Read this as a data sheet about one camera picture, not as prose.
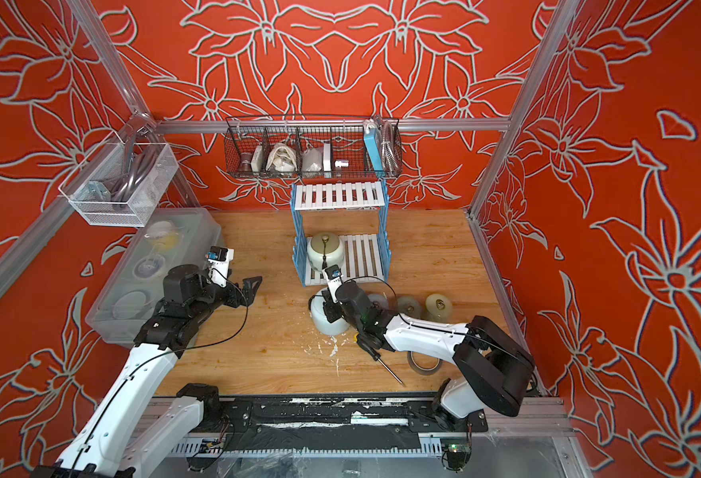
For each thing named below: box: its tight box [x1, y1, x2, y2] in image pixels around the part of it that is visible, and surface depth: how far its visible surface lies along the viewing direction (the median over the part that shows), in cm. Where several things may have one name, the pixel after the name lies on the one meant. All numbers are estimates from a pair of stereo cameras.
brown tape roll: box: [407, 350, 444, 376], surface depth 81 cm
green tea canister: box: [396, 295, 423, 319], surface depth 85 cm
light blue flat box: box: [363, 127, 385, 178], surface depth 86 cm
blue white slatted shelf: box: [289, 178, 393, 286], surface depth 92 cm
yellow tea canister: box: [425, 292, 454, 324], surface depth 85 cm
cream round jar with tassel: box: [306, 232, 346, 271], surface depth 96 cm
